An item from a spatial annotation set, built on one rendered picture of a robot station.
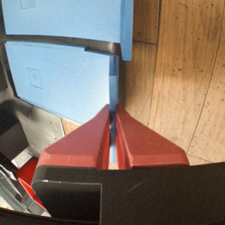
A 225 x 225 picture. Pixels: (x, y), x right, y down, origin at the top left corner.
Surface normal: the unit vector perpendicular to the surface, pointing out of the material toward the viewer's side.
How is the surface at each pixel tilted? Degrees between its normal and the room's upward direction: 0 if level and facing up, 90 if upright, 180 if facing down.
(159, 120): 0
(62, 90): 0
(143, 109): 0
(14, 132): 90
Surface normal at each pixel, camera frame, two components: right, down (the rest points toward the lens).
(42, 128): -0.50, 0.52
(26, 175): 0.00, -0.81
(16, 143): 0.87, 0.29
